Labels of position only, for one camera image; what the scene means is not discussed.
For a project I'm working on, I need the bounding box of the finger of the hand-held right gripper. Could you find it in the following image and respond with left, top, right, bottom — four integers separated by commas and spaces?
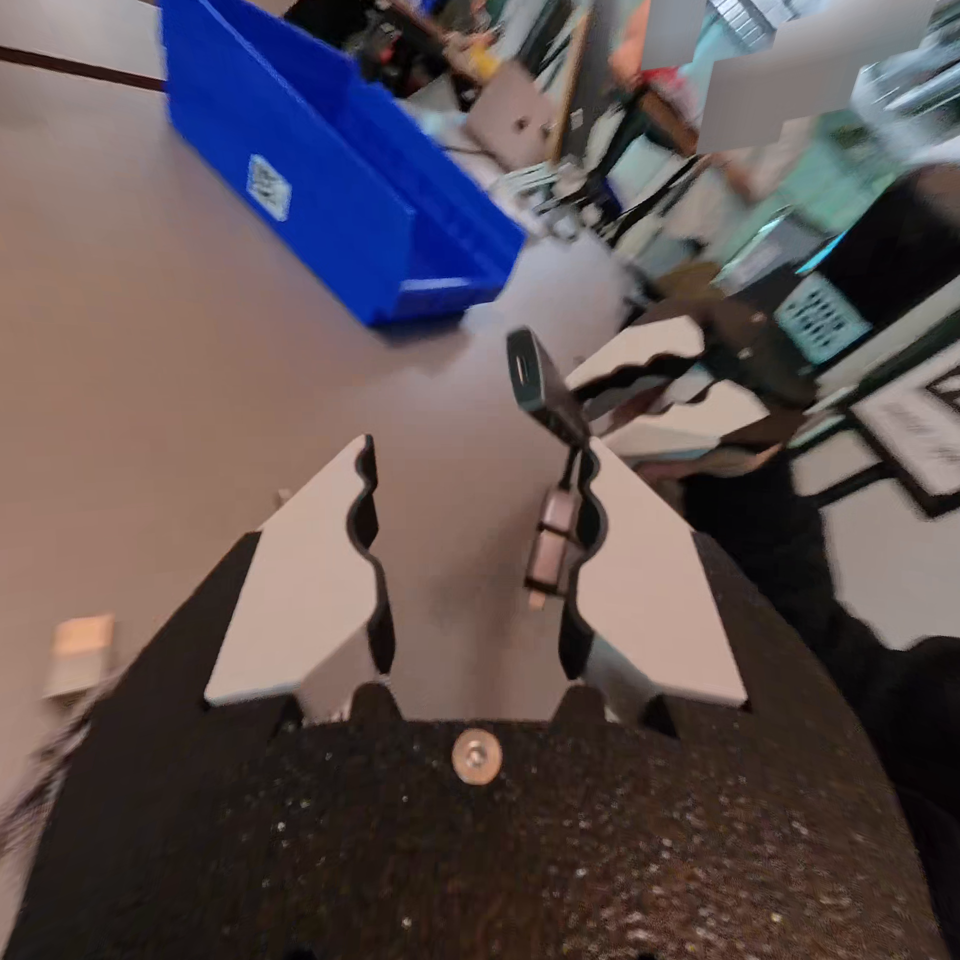
564, 313, 708, 402
588, 375, 772, 459

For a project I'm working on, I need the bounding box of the blue plastic bin white tag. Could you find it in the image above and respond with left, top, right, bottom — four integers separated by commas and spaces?
159, 0, 528, 329

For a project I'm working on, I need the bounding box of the dark grey usb hub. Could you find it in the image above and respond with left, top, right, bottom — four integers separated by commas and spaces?
506, 327, 595, 447

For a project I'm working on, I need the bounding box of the silver laptop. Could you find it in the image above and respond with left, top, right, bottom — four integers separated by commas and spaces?
463, 62, 562, 172

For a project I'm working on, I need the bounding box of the person's right hand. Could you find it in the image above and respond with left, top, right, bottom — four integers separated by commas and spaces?
637, 411, 813, 480

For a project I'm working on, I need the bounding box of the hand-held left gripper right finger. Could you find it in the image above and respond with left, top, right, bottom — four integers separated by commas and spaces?
557, 436, 750, 726

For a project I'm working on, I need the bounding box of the small pale block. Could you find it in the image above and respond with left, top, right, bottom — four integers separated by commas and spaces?
43, 613, 117, 700

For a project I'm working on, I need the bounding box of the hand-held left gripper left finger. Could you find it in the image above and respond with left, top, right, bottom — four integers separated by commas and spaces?
204, 433, 397, 723

